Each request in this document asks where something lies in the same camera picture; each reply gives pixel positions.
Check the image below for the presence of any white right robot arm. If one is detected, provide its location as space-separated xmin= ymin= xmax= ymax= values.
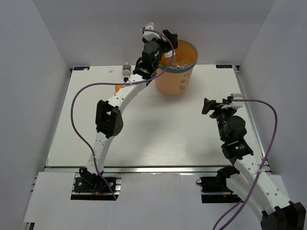
xmin=202 ymin=94 xmax=307 ymax=230

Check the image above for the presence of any orange plastic bin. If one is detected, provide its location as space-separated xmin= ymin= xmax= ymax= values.
xmin=155 ymin=40 xmax=198 ymax=96

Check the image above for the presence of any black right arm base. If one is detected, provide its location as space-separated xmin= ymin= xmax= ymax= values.
xmin=195 ymin=166 xmax=241 ymax=204

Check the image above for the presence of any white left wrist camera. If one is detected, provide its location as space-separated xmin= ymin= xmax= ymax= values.
xmin=141 ymin=22 xmax=161 ymax=43

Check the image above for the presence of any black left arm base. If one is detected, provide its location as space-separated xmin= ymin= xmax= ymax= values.
xmin=71 ymin=167 xmax=121 ymax=201

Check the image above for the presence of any small clear black-cap bottle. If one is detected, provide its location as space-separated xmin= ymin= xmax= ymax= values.
xmin=122 ymin=63 xmax=131 ymax=83

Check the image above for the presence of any blue table label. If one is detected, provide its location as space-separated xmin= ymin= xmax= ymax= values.
xmin=215 ymin=64 xmax=233 ymax=69
xmin=73 ymin=66 xmax=90 ymax=71

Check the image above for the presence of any clear bottle blue label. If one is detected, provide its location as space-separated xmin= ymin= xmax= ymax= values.
xmin=172 ymin=63 xmax=193 ymax=69

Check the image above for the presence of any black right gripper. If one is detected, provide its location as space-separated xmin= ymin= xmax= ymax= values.
xmin=202 ymin=98 xmax=236 ymax=141

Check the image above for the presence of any left blue table label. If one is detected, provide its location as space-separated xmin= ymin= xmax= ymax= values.
xmin=73 ymin=66 xmax=90 ymax=71

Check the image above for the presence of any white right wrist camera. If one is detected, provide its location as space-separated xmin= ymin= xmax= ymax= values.
xmin=222 ymin=93 xmax=245 ymax=110

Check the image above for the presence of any right blue table label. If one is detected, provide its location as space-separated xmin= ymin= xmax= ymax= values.
xmin=215 ymin=64 xmax=233 ymax=69

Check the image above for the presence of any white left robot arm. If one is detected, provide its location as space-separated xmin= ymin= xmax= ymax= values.
xmin=79 ymin=29 xmax=178 ymax=191

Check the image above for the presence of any orange juice bottle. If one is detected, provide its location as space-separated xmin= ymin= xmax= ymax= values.
xmin=115 ymin=85 xmax=123 ymax=93
xmin=164 ymin=52 xmax=172 ymax=58

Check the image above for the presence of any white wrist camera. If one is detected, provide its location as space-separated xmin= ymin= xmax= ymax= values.
xmin=141 ymin=22 xmax=161 ymax=43
xmin=222 ymin=93 xmax=245 ymax=110

